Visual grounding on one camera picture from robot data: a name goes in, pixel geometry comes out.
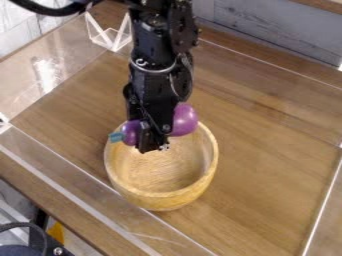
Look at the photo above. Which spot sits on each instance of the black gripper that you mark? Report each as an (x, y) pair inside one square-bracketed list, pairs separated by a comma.
[(164, 34)]

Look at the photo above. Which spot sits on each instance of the purple toy eggplant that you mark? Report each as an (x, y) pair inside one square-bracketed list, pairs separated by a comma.
[(184, 125)]

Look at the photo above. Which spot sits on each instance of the brown wooden bowl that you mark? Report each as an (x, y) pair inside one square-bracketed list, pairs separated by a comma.
[(164, 180)]

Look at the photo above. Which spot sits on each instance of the black stand with screw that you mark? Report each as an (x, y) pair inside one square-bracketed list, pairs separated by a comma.
[(51, 239)]

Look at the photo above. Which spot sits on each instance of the clear acrylic tray wall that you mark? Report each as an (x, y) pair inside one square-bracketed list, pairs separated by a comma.
[(273, 107)]

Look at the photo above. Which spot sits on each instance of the clear acrylic corner bracket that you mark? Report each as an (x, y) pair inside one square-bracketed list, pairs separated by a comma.
[(112, 39)]

